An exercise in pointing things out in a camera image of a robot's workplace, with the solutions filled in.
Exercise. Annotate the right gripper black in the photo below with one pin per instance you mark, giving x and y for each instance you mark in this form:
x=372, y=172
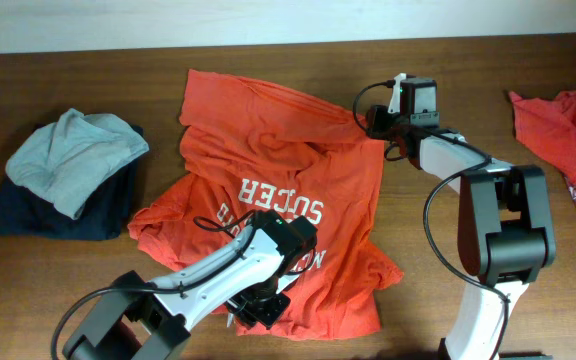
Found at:
x=377, y=117

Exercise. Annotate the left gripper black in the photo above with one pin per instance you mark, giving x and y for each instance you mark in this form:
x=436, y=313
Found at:
x=255, y=316

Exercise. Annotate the orange soccer t-shirt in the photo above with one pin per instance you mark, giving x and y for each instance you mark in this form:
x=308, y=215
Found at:
x=248, y=145

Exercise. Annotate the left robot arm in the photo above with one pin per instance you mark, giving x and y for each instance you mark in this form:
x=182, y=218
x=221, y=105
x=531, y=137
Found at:
x=134, y=319

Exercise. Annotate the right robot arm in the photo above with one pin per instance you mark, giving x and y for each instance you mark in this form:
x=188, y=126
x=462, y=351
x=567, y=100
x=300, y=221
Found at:
x=505, y=234

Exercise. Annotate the light grey folded shirt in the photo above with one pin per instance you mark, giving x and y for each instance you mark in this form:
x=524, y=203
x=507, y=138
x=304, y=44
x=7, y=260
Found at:
x=64, y=162

